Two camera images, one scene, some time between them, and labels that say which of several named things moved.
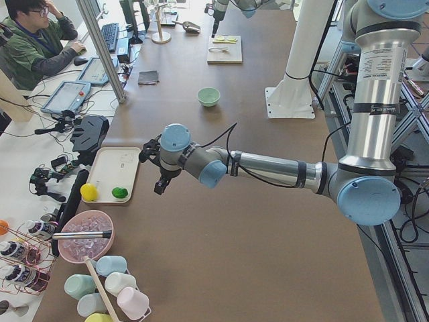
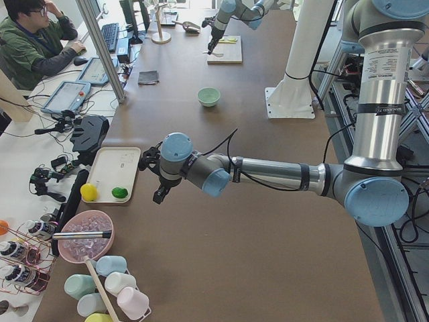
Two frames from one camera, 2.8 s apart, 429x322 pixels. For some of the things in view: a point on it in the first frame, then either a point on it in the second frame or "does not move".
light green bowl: [208, 96] does not move
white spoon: [219, 49] -> [215, 54]
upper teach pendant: [94, 71] does not move
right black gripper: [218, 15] -> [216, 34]
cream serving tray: [114, 167] does not move
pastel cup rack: [128, 302] does not move
